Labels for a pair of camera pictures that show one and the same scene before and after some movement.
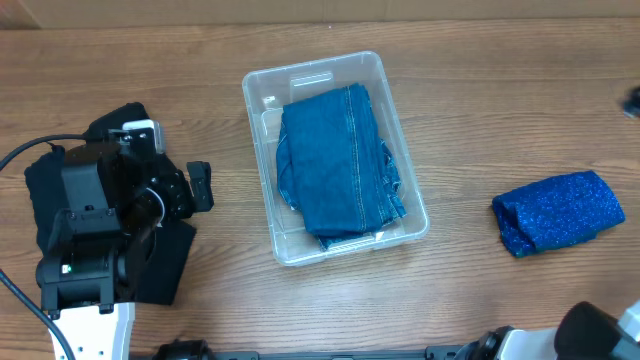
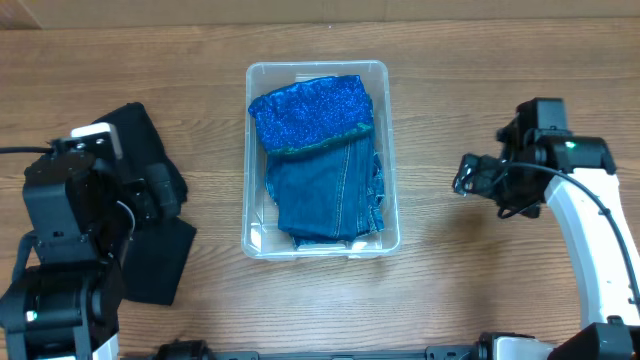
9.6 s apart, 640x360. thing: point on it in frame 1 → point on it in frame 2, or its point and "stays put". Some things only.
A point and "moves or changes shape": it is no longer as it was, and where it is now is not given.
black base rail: x=200 y=349 stays put
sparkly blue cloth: x=557 y=212 moves or changes shape
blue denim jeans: x=335 y=167 moves or changes shape
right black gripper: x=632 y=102 → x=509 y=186
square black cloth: x=161 y=275 stays put
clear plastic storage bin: x=337 y=172 moves or changes shape
